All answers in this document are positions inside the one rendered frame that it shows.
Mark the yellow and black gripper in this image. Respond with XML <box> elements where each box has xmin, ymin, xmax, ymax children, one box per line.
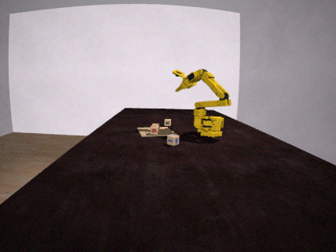
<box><xmin>172</xmin><ymin>70</ymin><xmax>197</xmax><ymax>92</ymax></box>

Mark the tan flat mat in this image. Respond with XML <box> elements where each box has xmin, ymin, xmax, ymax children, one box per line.
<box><xmin>137</xmin><ymin>127</ymin><xmax>177</xmax><ymax>137</ymax></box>

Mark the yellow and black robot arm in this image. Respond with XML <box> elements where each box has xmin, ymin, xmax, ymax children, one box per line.
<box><xmin>186</xmin><ymin>69</ymin><xmax>231</xmax><ymax>137</ymax></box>

